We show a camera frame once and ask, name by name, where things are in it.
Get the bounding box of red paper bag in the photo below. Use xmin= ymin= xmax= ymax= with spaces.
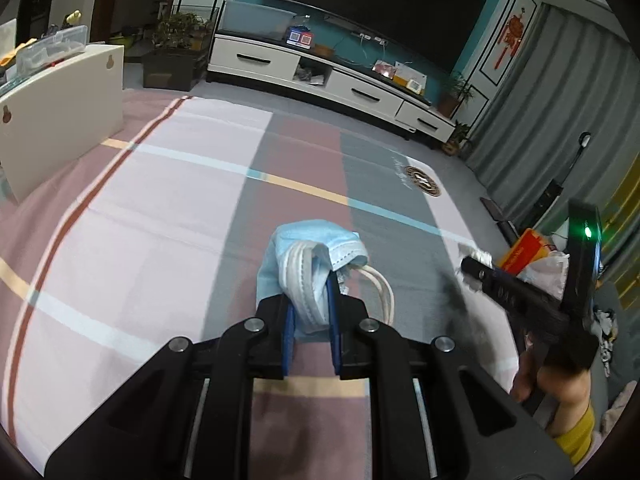
xmin=498 ymin=229 xmax=556 ymax=276

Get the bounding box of white TV cabinet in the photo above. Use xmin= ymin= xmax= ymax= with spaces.
xmin=207 ymin=34 xmax=454 ymax=142

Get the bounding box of blue face mask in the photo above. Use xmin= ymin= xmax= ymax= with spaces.
xmin=256 ymin=219 xmax=395 ymax=341

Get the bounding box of potted plant near cabinet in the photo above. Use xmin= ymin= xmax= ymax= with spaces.
xmin=437 ymin=72 xmax=473 ymax=118

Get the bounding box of yellow patterned curtain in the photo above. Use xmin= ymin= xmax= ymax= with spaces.
xmin=600 ymin=156 xmax=639 ymax=298

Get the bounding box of grey sofa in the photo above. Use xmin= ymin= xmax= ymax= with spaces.
xmin=593 ymin=282 xmax=636 ymax=408

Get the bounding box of white plastic shopping bag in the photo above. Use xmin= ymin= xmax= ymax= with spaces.
xmin=518 ymin=252 xmax=570 ymax=300

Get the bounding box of black camera box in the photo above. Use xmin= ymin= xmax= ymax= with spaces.
xmin=561 ymin=198 xmax=602 ymax=333

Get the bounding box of grey curtain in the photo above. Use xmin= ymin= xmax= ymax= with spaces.
xmin=463 ymin=6 xmax=639 ymax=231

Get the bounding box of white tissue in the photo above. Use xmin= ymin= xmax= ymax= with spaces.
xmin=458 ymin=243 xmax=494 ymax=292

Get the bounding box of upright vacuum cleaner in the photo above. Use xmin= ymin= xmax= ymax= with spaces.
xmin=533 ymin=131 xmax=591 ymax=226

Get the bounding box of left potted plant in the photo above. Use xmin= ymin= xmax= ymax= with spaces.
xmin=142 ymin=12 xmax=213 ymax=92

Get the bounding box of small floor plant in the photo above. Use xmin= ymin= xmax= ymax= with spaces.
xmin=442 ymin=122 xmax=471 ymax=156

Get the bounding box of clear plastic storage box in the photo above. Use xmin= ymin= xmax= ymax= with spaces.
xmin=15 ymin=25 xmax=88 ymax=77

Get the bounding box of person's right hand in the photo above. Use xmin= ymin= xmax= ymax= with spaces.
xmin=510 ymin=348 xmax=591 ymax=438

